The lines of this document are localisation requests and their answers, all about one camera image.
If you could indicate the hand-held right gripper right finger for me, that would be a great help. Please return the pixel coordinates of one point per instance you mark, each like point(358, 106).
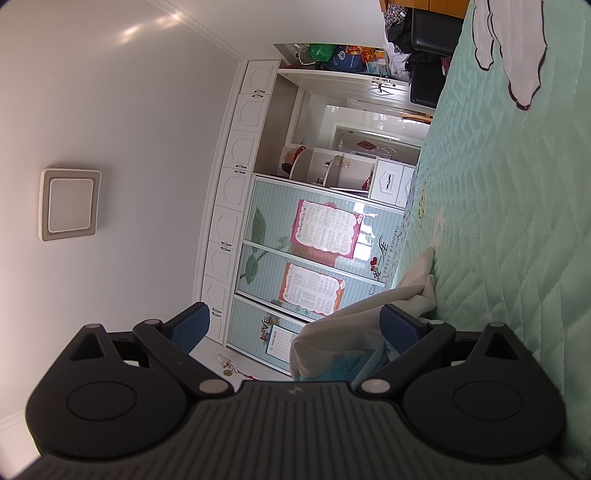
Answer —
point(398, 325)

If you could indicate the white drawer unit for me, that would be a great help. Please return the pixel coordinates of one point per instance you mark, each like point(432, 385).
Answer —
point(390, 182)

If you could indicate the purple floral bed sheet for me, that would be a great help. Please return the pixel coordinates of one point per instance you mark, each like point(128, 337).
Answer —
point(407, 230)

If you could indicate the orange bordered wall poster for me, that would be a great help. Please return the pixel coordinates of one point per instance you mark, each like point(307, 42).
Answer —
point(311, 290)

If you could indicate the blue bordered wall poster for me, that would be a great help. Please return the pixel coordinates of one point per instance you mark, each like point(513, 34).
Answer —
point(282, 344)

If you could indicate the wooden chair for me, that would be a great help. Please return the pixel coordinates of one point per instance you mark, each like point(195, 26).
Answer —
point(418, 116)

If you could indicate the black leather stool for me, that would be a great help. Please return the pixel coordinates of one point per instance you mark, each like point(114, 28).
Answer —
point(427, 85)
point(436, 30)

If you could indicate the glass wall lamp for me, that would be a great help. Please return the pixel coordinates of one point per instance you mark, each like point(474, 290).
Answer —
point(225, 363)

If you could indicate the wooden desk with drawers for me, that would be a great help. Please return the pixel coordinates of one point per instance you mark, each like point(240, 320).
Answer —
point(443, 5)

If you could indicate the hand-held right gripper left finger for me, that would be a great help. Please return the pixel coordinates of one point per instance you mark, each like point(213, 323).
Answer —
point(190, 327)

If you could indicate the square ceiling light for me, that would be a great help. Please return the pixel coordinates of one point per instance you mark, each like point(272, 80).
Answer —
point(69, 205)

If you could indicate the green bag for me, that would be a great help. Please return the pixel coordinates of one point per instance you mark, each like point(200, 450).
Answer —
point(321, 52)

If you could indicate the red hanging ornament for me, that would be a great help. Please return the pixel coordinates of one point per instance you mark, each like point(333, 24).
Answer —
point(244, 375)

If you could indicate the pink bordered wall poster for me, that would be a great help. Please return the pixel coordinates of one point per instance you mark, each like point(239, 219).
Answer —
point(325, 228)

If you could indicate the green quilted bee bedspread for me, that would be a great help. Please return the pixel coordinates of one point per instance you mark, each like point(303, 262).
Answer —
point(508, 184)

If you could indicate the white wardrobe with sliding doors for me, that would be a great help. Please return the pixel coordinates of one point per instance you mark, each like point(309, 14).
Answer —
point(240, 184)

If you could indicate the pile of dark clothes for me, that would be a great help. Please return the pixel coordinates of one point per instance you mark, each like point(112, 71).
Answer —
point(399, 32)

